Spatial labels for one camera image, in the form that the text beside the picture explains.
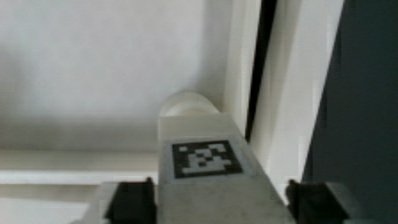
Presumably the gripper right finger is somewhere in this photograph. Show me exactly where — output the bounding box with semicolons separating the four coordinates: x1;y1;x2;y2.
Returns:
287;180;349;224

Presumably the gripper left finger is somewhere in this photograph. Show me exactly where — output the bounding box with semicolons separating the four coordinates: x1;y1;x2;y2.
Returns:
106;178;157;224

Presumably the white table leg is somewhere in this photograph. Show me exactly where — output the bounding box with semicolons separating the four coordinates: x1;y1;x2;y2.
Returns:
159;92;296;224

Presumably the white square tabletop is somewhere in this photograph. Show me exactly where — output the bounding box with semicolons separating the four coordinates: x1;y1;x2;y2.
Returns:
0;0;262;224

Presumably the white U-shaped obstacle fence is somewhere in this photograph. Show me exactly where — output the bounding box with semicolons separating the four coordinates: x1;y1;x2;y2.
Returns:
248;0;347;201

